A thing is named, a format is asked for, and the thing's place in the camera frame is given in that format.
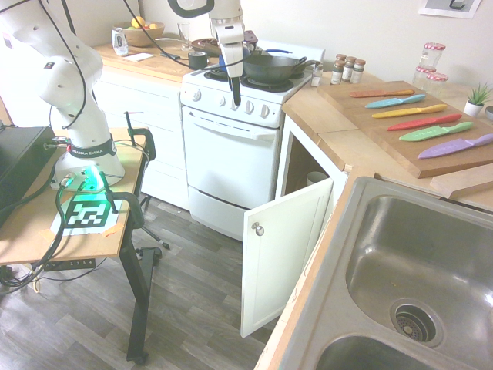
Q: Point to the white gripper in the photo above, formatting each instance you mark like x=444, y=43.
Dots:
x=231, y=46

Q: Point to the white cabinet door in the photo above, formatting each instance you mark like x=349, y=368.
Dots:
x=285, y=250

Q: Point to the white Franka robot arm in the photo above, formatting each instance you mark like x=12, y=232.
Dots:
x=65, y=65

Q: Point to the white sink base cabinet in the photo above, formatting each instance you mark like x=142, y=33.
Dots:
x=285, y=131

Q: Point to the white drawer cabinet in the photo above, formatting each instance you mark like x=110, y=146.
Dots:
x=154, y=115

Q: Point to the black wok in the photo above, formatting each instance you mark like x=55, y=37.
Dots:
x=269, y=67

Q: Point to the black tape roll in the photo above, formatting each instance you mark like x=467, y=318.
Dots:
x=198, y=61

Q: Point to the brown pan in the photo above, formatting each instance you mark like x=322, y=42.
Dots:
x=202, y=43

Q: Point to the white stove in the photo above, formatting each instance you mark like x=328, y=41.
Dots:
x=227, y=162

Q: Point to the clear drinking glass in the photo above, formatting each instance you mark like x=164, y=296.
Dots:
x=184, y=36

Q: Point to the glass salt shaker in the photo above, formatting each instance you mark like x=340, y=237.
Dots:
x=316, y=75

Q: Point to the black screw clamp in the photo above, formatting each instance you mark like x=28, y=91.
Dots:
x=148, y=140
x=135, y=210

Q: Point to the spice jar brown lid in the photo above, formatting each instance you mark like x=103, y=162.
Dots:
x=358, y=72
x=337, y=73
x=349, y=70
x=341, y=57

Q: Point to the white notepad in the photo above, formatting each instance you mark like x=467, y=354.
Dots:
x=138, y=57

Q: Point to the orange fruit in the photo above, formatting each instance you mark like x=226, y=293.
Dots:
x=153, y=26

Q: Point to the wooden fruit bowl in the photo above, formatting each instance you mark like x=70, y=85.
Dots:
x=135, y=36

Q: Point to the yellow lemon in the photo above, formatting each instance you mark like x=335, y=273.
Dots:
x=138, y=22

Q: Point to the clear plastic container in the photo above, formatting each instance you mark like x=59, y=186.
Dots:
x=120, y=41

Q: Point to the wooden cutting board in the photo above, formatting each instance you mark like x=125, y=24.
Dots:
x=366, y=115

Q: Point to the silver door knob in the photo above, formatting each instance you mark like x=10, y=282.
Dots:
x=258, y=229

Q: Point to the orange knife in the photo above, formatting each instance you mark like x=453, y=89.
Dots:
x=377, y=93

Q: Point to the teal knife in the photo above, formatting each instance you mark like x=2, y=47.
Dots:
x=389, y=102

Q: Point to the yellow knife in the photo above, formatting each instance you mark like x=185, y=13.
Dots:
x=404, y=112

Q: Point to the orange tape piece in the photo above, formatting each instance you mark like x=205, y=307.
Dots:
x=112, y=230
x=46, y=234

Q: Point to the red knife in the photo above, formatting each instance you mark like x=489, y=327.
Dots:
x=420, y=123

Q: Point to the glass jar checked lid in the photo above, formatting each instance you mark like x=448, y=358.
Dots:
x=437, y=85
x=423, y=77
x=432, y=56

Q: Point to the printed marker tag sheet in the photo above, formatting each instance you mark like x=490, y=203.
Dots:
x=86, y=216

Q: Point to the green knife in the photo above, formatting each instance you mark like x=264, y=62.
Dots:
x=427, y=133

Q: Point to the purple knife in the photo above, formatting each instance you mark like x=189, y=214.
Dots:
x=447, y=149

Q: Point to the black control box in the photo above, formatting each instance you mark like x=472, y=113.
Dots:
x=19, y=162

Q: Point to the white fridge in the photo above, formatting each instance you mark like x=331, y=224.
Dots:
x=7, y=77

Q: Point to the small potted plant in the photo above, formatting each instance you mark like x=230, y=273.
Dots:
x=474, y=104

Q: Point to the desk height control panel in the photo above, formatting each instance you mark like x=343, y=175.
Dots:
x=69, y=264

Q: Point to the narrow wooden board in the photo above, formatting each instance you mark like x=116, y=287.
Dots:
x=458, y=186

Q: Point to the stainless steel sink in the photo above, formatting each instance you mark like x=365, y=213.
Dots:
x=404, y=270

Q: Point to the grey bowl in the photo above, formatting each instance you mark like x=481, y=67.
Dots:
x=489, y=112

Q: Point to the wooden robot table black legs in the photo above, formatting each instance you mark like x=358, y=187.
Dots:
x=23, y=235

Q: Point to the maroon wrist camera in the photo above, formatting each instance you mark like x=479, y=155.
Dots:
x=251, y=36

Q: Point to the wall poster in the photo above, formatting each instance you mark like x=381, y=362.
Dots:
x=439, y=7

